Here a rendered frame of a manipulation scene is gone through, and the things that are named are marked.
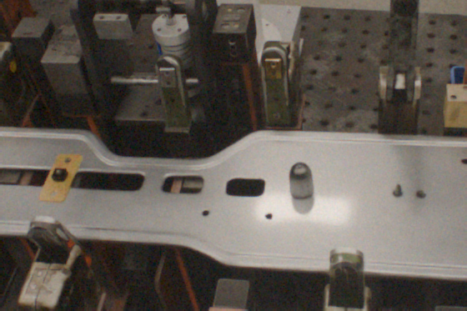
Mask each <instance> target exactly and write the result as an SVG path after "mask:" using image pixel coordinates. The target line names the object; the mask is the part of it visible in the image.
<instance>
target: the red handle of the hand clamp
mask: <svg viewBox="0 0 467 311"><path fill-rule="evenodd" d="M406 73H407V71H394V82H393V89H394V90H395V91H396V92H404V91H405V89H408V82H406Z"/></svg>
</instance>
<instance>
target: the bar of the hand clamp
mask: <svg viewBox="0 0 467 311"><path fill-rule="evenodd" d="M418 22H419V0H390V5H389V48H388V71H387V94H386V99H387V100H392V97H393V78H394V71H408V89H407V100H413V96H414V73H415V60H416V48H417V35H418Z"/></svg>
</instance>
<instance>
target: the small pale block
mask: <svg viewBox="0 0 467 311"><path fill-rule="evenodd" d="M442 121H443V130H444V131H443V136H462V137H464V133H465V132H467V85H454V84H446V89H445V96H444V107H443V112H442Z"/></svg>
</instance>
